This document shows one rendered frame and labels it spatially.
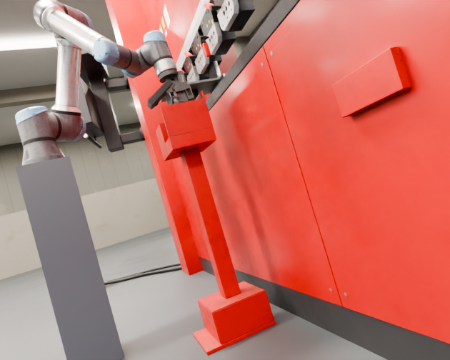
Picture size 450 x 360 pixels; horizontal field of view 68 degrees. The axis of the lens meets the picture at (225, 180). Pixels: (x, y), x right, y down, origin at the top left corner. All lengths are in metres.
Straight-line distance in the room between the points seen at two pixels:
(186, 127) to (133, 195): 9.46
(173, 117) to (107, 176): 9.48
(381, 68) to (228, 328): 0.88
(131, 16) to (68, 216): 1.80
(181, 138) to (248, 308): 0.61
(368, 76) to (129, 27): 2.26
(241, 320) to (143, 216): 9.47
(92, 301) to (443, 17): 1.27
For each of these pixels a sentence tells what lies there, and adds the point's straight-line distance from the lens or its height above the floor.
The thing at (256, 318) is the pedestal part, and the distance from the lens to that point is 1.21.
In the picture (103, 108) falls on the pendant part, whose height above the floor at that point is 1.46.
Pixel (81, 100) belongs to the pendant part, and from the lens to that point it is 2.66.
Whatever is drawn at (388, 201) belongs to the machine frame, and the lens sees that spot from 0.71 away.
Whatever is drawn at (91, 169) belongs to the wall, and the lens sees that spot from 10.60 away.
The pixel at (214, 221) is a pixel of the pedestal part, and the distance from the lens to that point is 1.19.
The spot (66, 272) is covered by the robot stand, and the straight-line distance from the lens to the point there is 1.36.
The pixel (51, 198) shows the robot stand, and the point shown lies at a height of 0.63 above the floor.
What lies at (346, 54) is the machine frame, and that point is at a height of 0.66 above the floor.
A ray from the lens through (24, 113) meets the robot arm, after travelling 1.48.
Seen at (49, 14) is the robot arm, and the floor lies 1.25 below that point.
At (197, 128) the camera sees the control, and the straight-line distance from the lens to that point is 1.15.
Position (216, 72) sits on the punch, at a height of 1.04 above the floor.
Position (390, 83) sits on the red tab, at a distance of 0.63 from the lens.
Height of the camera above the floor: 0.47
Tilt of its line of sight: 2 degrees up
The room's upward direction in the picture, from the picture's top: 16 degrees counter-clockwise
